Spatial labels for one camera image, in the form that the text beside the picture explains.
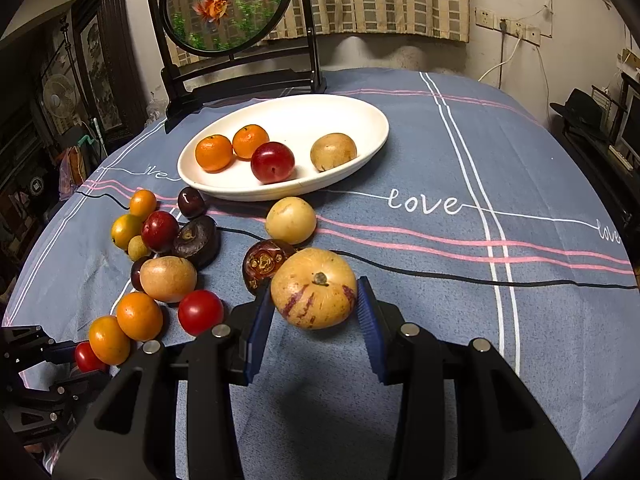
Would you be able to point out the orange yellow tomato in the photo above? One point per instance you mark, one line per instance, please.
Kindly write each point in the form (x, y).
(107, 340)

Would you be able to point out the framed wall painting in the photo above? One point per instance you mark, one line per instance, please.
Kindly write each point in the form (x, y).
(108, 69)

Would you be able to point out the dark purple mangosteen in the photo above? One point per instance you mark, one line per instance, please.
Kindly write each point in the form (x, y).
(198, 242)

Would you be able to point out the orange round fruit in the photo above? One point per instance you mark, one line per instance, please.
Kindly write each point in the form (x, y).
(139, 316)

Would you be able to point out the small red tomato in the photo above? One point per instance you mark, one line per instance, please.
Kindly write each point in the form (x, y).
(86, 360)

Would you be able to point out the round goldfish screen ornament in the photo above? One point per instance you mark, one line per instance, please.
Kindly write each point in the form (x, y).
(199, 38)

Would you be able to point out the orange mandarin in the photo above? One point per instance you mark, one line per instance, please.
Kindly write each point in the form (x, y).
(214, 153)
(248, 139)

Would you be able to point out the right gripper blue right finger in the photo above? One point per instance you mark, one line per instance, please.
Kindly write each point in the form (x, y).
(371, 327)

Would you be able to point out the white oval plate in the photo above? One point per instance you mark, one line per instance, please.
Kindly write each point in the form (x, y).
(294, 124)

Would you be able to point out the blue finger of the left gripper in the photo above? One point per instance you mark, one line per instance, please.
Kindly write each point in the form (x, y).
(71, 391)
(27, 346)

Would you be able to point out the yellow green tomato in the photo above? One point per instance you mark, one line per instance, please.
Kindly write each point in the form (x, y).
(124, 229)

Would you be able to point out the large tan round fruit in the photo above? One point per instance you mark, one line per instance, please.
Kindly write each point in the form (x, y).
(332, 150)

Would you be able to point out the wall power strip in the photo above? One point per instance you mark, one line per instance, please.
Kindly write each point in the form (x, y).
(515, 28)

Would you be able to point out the computer monitor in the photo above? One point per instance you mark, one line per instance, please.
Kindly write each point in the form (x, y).
(625, 130)

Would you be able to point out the black hat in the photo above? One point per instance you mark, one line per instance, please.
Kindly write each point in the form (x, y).
(581, 110)

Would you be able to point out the dark red plum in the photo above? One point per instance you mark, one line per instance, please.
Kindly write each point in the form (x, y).
(190, 202)

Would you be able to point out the pale yellow round fruit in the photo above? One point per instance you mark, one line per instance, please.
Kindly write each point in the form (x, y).
(292, 220)

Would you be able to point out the striped tan melon fruit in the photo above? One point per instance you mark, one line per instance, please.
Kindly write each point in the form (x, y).
(314, 289)

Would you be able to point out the dark brown passion fruit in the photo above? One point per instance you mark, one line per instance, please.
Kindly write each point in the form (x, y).
(263, 260)

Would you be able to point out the white electric fan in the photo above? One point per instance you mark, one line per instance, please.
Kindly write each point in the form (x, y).
(59, 96)

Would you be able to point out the small green-tan longan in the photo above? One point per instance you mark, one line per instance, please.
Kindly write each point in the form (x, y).
(137, 249)

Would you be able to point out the blue striped tablecloth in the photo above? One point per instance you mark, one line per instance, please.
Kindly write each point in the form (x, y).
(468, 184)

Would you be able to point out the red cherry tomato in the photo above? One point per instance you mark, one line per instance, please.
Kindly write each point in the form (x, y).
(199, 311)

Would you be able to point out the tan persimmon-like fruit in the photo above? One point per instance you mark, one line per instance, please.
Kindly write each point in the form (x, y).
(168, 279)

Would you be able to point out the large red plum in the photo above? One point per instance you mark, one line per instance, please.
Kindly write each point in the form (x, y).
(273, 162)

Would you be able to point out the small dark plum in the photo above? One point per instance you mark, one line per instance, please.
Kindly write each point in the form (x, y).
(135, 273)

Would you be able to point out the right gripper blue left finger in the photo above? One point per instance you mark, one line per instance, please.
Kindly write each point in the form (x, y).
(261, 313)

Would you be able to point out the small orange kumquat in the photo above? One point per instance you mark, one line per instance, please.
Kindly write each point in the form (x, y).
(142, 203)

